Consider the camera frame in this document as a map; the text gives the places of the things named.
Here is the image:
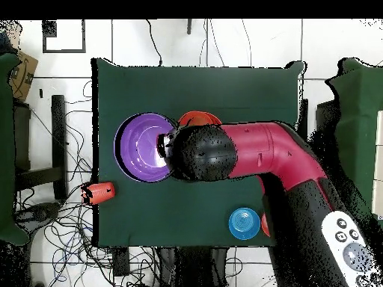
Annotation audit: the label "black floor cable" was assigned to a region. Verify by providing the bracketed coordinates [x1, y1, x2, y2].
[145, 19, 164, 67]

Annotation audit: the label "orange cup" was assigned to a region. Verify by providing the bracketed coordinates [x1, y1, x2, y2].
[80, 181, 116, 206]

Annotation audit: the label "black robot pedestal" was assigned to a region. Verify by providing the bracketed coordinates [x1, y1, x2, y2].
[158, 247, 228, 287]

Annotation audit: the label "black metal leg frame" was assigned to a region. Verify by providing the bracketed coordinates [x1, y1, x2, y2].
[13, 94, 68, 201]

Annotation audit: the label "cardboard box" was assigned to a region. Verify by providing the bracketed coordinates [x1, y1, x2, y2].
[8, 49, 39, 103]

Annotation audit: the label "black power strip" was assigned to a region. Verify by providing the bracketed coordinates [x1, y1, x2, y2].
[112, 247, 131, 277]

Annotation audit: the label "black square floor frame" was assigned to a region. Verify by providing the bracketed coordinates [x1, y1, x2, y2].
[42, 19, 87, 54]

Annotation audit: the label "black caster base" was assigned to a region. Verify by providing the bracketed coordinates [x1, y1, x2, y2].
[14, 201, 62, 231]

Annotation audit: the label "white boxes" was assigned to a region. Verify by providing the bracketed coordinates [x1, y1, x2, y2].
[371, 109, 383, 220]

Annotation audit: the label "purple bowl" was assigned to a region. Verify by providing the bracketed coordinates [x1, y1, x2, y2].
[113, 112, 178, 183]

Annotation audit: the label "green cloth side table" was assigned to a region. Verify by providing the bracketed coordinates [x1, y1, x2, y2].
[0, 52, 31, 246]
[324, 57, 383, 222]

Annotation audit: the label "blue bowl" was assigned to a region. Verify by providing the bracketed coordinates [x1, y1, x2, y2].
[227, 207, 261, 241]

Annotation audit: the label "dark green tablecloth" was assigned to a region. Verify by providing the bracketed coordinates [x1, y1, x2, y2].
[91, 57, 306, 248]

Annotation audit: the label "wide orange bowl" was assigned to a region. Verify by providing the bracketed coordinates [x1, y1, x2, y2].
[177, 111, 223, 127]

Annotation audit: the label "black chair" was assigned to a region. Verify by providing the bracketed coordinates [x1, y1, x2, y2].
[315, 99, 340, 141]

